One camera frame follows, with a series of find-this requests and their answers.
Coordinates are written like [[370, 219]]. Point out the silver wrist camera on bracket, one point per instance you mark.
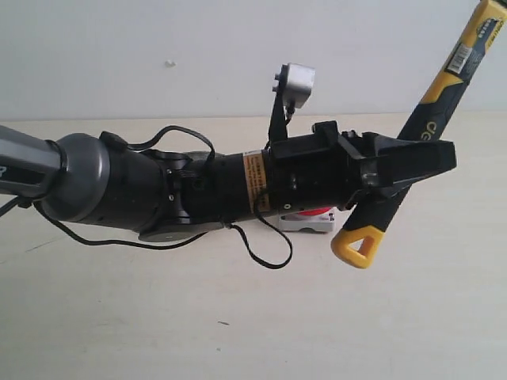
[[293, 88]]

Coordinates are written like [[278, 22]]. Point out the yellow black claw hammer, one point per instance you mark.
[[357, 241]]

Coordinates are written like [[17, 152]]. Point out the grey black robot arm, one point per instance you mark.
[[106, 181]]

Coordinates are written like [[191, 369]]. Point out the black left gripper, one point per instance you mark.
[[333, 168]]

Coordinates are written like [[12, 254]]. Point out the red dome button grey base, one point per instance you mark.
[[319, 221]]

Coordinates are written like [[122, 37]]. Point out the small white wall hook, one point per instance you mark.
[[170, 63]]

